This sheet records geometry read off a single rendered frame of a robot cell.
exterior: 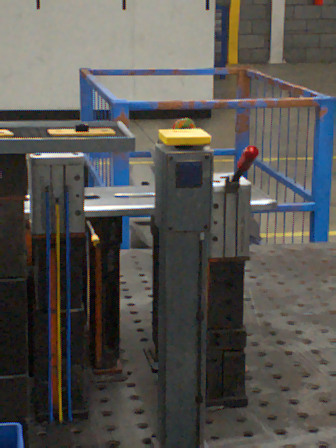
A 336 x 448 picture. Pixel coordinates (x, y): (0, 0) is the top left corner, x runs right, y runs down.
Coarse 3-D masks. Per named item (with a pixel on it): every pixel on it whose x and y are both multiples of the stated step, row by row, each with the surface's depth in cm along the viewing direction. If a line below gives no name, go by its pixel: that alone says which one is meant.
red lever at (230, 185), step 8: (248, 152) 134; (256, 152) 134; (240, 160) 136; (248, 160) 134; (240, 168) 138; (248, 168) 137; (232, 176) 143; (240, 176) 142; (232, 184) 144; (240, 184) 144
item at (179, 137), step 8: (160, 136) 130; (168, 136) 126; (176, 136) 126; (184, 136) 127; (192, 136) 127; (200, 136) 127; (208, 136) 127; (168, 144) 126; (176, 144) 127; (184, 144) 127; (192, 144) 127; (200, 144) 127
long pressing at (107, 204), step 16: (96, 192) 167; (112, 192) 167; (128, 192) 167; (144, 192) 167; (256, 192) 168; (96, 208) 155; (112, 208) 155; (128, 208) 156; (144, 208) 156; (256, 208) 160; (272, 208) 161
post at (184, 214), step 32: (160, 160) 128; (192, 160) 127; (160, 192) 129; (192, 192) 128; (160, 224) 130; (192, 224) 129; (160, 256) 134; (192, 256) 131; (160, 288) 135; (192, 288) 132; (160, 320) 136; (192, 320) 133; (160, 352) 137; (192, 352) 134; (160, 384) 138; (192, 384) 135; (160, 416) 139; (192, 416) 137
